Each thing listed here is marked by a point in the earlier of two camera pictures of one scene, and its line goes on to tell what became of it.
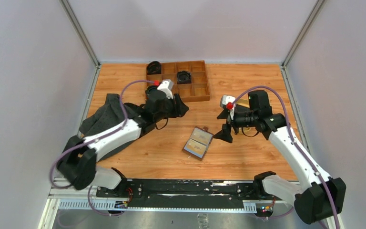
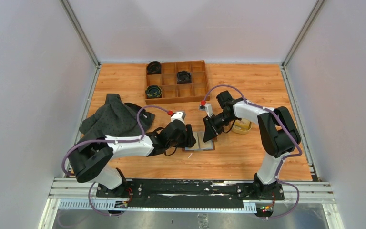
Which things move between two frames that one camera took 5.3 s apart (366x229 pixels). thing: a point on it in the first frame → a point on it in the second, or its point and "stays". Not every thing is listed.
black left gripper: [178, 108] → [188, 140]
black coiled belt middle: [184, 77] stays
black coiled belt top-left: [154, 67] stays
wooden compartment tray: [198, 90] stays
